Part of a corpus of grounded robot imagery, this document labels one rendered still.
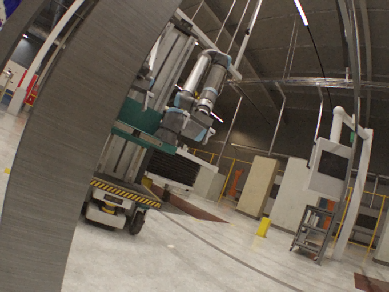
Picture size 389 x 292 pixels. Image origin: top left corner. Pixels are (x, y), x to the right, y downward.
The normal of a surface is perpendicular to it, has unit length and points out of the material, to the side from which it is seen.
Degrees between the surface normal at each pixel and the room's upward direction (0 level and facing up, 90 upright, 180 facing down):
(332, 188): 86
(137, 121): 90
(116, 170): 90
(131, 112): 90
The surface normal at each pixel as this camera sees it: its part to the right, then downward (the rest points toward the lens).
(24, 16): 0.68, 0.16
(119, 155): 0.47, 0.05
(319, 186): -0.26, -0.33
